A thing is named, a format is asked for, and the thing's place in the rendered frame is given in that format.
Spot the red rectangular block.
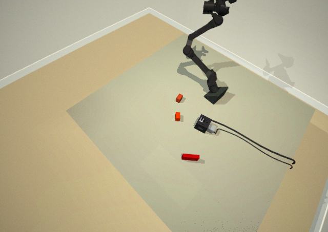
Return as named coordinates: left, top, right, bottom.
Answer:
left=181, top=154, right=200, bottom=161

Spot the red-brown block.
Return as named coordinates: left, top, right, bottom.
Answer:
left=176, top=94, right=183, bottom=103

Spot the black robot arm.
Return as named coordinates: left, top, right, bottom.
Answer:
left=183, top=1, right=230, bottom=93

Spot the orange-red block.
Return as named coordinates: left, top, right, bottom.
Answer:
left=175, top=112, right=180, bottom=121

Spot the black cable with grey plug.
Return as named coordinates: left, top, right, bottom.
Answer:
left=207, top=124, right=293, bottom=169

